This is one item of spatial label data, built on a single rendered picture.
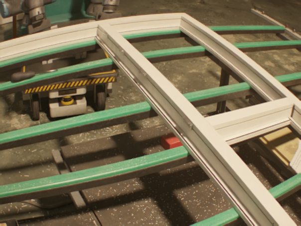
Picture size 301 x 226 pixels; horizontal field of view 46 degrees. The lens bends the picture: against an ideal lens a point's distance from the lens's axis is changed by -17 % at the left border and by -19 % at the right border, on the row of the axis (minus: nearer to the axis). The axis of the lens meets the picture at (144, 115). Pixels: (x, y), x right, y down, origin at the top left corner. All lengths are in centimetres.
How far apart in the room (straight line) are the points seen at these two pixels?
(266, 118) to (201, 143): 27
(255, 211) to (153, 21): 120
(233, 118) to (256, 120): 10
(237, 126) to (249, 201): 32
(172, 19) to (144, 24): 14
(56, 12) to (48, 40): 95
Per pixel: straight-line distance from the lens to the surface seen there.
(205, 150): 108
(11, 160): 248
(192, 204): 135
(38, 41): 172
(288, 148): 162
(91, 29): 177
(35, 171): 237
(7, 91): 148
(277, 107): 127
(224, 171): 101
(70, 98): 268
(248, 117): 119
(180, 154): 111
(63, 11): 267
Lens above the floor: 155
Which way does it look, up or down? 33 degrees down
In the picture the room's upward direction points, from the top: 3 degrees clockwise
